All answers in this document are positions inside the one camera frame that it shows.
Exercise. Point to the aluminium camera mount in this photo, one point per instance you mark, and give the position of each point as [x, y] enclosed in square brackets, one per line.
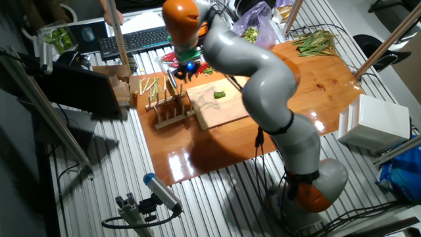
[131, 214]

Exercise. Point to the bare person forearm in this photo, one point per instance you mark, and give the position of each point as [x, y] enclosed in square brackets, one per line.
[103, 5]

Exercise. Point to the aluminium frame post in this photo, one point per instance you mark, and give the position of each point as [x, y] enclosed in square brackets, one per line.
[116, 33]
[49, 112]
[388, 41]
[292, 14]
[398, 149]

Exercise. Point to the blue plastic bag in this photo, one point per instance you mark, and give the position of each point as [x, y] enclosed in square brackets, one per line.
[404, 171]

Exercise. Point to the yellow food package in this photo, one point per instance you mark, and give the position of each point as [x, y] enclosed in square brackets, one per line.
[283, 13]

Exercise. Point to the black mouse pad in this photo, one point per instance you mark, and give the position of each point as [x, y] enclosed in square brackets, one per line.
[75, 44]

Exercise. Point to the black round device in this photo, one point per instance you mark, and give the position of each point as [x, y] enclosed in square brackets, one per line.
[255, 5]

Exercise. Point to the green chili pepper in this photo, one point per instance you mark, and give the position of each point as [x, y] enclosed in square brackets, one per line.
[219, 94]

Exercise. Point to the wooden cutting board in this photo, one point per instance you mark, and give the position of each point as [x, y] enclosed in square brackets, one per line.
[217, 108]

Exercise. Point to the black computer keyboard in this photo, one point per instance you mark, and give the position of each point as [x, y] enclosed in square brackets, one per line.
[135, 41]

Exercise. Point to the wooden peg dish rack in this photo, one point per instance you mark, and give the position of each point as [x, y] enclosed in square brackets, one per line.
[174, 120]

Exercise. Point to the brown cardboard box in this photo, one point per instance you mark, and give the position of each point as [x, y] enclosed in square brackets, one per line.
[120, 85]

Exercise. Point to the white box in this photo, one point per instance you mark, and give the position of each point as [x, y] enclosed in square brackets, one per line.
[378, 121]

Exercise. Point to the clear bag of green peppers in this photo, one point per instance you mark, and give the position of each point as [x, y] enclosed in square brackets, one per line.
[59, 39]

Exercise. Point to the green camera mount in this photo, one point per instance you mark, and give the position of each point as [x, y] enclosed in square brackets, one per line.
[190, 55]

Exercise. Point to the purple plastic bag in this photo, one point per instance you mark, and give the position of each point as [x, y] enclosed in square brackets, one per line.
[260, 19]

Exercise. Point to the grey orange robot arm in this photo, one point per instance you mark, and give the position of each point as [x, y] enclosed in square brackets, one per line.
[263, 82]

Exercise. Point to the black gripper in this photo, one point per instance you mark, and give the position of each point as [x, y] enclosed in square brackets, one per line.
[189, 67]

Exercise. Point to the person hand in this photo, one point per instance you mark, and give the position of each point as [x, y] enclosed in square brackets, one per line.
[106, 18]

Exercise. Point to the grey computer mouse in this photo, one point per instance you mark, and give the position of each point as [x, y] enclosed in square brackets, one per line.
[87, 34]

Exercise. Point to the silver camera with blue cap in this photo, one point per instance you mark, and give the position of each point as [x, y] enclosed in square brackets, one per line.
[162, 192]

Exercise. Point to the dark green scallion piece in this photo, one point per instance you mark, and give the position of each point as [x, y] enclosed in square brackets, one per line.
[154, 90]

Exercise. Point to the black monitor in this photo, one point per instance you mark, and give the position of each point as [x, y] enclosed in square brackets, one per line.
[79, 89]

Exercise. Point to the white paper sheet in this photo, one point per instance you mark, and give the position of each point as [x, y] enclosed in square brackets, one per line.
[144, 23]

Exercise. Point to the pale green scallion piece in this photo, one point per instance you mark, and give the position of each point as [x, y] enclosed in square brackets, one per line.
[164, 84]
[140, 87]
[146, 85]
[152, 84]

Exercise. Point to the red chili pepper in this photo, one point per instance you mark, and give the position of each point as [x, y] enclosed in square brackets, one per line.
[204, 67]
[200, 71]

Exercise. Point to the black chair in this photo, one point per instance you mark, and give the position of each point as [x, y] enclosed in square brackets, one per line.
[378, 49]
[394, 5]

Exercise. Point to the green scallion stalk bundle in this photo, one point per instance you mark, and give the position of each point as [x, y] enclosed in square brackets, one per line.
[315, 42]

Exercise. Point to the green pepper piece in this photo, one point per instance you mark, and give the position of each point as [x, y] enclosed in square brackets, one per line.
[208, 70]

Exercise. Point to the chopped green pepper heap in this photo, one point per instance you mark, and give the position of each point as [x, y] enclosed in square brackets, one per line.
[250, 34]

